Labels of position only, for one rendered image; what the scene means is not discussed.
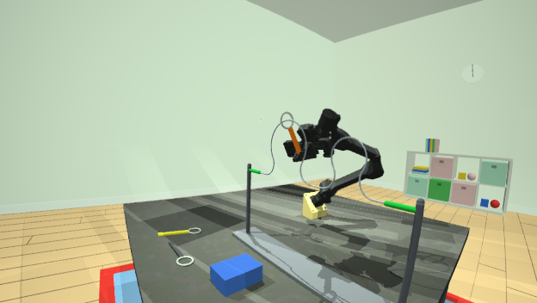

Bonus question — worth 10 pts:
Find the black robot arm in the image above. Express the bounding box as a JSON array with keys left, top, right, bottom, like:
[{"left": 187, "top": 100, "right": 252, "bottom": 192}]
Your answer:
[{"left": 297, "top": 108, "right": 384, "bottom": 207}]

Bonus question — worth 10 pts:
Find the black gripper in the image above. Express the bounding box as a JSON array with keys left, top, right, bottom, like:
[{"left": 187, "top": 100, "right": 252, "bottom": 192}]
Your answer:
[{"left": 283, "top": 133, "right": 334, "bottom": 162}]

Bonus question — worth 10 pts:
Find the blue rectangular block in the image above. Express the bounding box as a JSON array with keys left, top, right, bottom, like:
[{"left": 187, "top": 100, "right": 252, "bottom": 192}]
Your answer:
[{"left": 210, "top": 254, "right": 262, "bottom": 297}]

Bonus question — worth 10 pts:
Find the white loop with dark grey handle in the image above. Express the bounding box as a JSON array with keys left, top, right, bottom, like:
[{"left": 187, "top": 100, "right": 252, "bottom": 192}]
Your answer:
[{"left": 169, "top": 241, "right": 194, "bottom": 266}]

